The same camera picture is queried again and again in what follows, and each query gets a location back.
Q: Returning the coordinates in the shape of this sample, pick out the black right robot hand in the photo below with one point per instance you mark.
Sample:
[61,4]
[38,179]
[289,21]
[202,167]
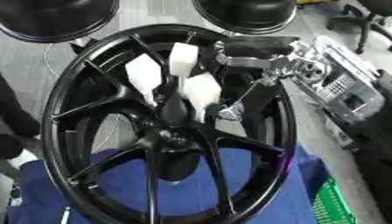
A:
[258,46]

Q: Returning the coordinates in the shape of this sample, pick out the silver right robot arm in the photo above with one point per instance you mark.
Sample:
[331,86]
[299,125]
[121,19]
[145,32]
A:
[347,87]

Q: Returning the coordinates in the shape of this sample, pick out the black spoked wheel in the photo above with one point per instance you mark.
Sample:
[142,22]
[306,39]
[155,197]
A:
[172,137]

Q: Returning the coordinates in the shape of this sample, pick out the black round dome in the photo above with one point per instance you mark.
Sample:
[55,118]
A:
[51,17]
[245,13]

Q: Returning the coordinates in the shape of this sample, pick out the black office chair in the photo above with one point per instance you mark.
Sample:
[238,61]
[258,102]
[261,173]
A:
[365,20]

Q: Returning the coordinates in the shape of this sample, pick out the green plastic crate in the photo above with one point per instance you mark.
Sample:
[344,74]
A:
[331,204]

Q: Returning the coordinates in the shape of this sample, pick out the person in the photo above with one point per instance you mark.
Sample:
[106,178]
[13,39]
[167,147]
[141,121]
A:
[15,119]

